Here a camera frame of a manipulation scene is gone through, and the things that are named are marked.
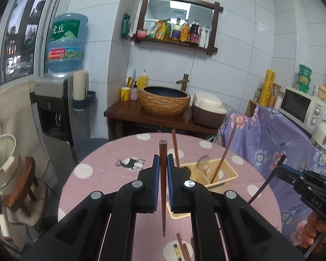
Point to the thin dark chopstick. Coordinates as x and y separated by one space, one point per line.
263 185

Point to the small wooden stool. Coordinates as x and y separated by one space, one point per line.
23 179

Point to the bronze faucet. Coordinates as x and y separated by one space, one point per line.
184 83

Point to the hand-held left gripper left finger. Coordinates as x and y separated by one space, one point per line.
156 185

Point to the yellow patterned cup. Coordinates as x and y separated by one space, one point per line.
125 94

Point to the cream plastic utensil holder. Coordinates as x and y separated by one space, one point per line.
228 172

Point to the glass jar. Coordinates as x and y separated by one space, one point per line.
322 92

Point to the grey water dispenser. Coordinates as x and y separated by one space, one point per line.
51 108

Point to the white paper cup tube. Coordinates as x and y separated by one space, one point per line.
80 84

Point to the person's right hand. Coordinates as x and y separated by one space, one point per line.
309 231

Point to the white bottle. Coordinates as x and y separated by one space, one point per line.
203 39

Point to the black and gold chopstick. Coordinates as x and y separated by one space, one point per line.
176 252

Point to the dark label bottle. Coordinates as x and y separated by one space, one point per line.
176 31

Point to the yellow green snack packet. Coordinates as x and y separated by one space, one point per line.
158 31

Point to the grey round stool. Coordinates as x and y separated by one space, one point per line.
93 148

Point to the dark wooden vanity counter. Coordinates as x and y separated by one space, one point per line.
130 117

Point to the green hanging packet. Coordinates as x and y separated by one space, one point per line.
126 25

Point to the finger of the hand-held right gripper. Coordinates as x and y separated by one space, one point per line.
288 176
296 169

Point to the dark soy sauce bottle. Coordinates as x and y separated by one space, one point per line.
194 34

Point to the white microwave oven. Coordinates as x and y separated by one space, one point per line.
296 106

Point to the green yellow bottle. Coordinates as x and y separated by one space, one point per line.
168 30

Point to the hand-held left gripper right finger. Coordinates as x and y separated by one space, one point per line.
170 185

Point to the beige cloth cover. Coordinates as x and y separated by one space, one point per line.
13 108

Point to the brown and white rice cooker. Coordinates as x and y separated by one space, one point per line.
206 108

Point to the yellow oil bottle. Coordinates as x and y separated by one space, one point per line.
184 32

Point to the woven wash basin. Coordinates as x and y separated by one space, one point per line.
164 103

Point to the yellow roll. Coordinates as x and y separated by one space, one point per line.
267 87

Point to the wooden crate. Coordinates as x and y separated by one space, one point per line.
250 107

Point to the pink polka dot tablecloth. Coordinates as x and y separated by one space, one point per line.
103 174

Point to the brown wooden chopstick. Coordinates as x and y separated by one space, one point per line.
175 146
163 168
181 246
225 152
187 252

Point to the purple floral cloth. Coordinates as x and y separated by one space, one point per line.
266 141

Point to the cream pot with lid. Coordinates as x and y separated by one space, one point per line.
2 155

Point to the blue water jug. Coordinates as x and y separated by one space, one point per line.
66 43

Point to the white framed window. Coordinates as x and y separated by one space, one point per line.
21 38

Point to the dark wooden framed mirror shelf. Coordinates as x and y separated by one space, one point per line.
142 19

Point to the grey plastic spoon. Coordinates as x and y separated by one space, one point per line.
203 164

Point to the green noodle cup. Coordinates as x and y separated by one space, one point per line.
303 88
305 70
304 79

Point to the yellow soap bottle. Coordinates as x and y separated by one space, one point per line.
142 81

